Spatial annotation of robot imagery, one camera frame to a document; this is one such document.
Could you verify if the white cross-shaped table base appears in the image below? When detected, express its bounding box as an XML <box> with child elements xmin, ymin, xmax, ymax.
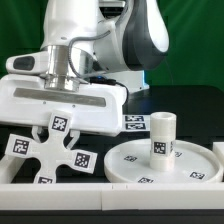
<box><xmin>5</xmin><ymin>111</ymin><xmax>97</xmax><ymax>184</ymax></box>

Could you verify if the white left fence bar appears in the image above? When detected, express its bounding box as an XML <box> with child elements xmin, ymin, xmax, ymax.
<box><xmin>0</xmin><ymin>155</ymin><xmax>24</xmax><ymax>184</ymax></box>

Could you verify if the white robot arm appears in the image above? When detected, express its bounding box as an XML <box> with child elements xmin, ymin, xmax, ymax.
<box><xmin>0</xmin><ymin>0</ymin><xmax>169</xmax><ymax>136</ymax></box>

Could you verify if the white round table top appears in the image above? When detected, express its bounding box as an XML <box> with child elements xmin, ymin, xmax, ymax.
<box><xmin>104</xmin><ymin>139</ymin><xmax>224</xmax><ymax>184</ymax></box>

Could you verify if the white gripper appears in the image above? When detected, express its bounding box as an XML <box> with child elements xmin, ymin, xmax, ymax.
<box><xmin>0</xmin><ymin>74</ymin><xmax>127</xmax><ymax>150</ymax></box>

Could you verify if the white marker sheet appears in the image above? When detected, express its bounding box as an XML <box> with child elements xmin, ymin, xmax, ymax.
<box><xmin>122</xmin><ymin>115</ymin><xmax>150</xmax><ymax>132</ymax></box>

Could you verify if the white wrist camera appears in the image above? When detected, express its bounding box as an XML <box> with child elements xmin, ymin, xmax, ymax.
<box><xmin>6</xmin><ymin>51</ymin><xmax>49</xmax><ymax>75</ymax></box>

